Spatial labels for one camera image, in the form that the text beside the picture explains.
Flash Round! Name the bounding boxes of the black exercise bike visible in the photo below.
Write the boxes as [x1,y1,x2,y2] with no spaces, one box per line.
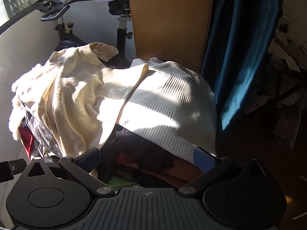
[33,0,133,69]

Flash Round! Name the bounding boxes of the white ribbed knit sweater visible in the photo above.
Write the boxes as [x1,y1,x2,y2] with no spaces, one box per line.
[95,58,217,162]

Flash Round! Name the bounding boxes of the cream embroidered fluffy garment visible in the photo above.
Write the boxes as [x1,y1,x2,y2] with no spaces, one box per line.
[8,43,149,157]

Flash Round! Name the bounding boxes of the grey patterned garment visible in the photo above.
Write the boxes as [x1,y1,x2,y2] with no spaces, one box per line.
[26,112,63,158]

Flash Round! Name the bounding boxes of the red garment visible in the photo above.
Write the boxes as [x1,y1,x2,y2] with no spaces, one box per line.
[18,126,34,160]

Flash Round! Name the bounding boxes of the wooden wardrobe panel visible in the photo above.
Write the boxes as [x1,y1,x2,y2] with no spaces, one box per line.
[130,0,213,73]

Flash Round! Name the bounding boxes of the dark blue curtain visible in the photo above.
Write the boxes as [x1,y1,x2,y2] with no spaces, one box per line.
[201,0,283,129]

